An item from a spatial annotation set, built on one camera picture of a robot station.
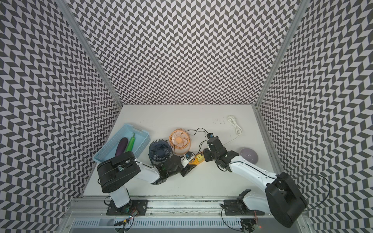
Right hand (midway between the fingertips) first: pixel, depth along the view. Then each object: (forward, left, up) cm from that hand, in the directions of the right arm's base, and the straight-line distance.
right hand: (206, 154), depth 86 cm
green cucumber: (+10, +49, -3) cm, 50 cm away
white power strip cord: (+20, -24, -4) cm, 32 cm away
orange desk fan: (+9, +16, +4) cm, 19 cm away
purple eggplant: (+6, +54, -1) cm, 54 cm away
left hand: (-3, +10, -6) cm, 12 cm away
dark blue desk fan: (0, +28, +5) cm, 28 cm away
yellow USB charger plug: (-3, +4, +1) cm, 5 cm away
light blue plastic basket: (+4, +62, -2) cm, 62 cm away
